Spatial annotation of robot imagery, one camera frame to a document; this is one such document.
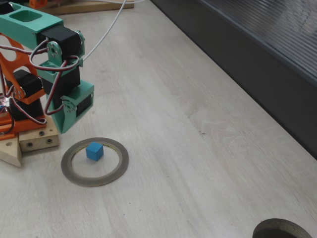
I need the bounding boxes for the blue cube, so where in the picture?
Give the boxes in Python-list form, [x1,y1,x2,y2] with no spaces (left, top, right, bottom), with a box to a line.
[85,141,104,162]

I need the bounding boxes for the wooden board under leader arm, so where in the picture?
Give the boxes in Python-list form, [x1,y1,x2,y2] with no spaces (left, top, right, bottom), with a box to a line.
[41,0,134,15]

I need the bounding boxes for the short wooden base block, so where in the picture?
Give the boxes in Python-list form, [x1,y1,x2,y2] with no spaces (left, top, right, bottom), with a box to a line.
[19,116,60,152]

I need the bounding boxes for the grey partition with ribbed glass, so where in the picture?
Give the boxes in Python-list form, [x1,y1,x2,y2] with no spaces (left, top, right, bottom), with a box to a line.
[151,0,317,161]

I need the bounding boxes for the grey ring of tape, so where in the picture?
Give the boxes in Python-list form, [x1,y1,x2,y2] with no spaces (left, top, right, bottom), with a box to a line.
[60,137,130,187]

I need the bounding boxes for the white usb cable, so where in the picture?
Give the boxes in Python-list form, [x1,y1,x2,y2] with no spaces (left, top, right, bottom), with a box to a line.
[83,0,147,61]

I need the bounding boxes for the round cable hole grommet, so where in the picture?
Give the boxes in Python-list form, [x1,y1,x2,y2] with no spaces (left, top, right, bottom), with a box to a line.
[252,218,314,238]

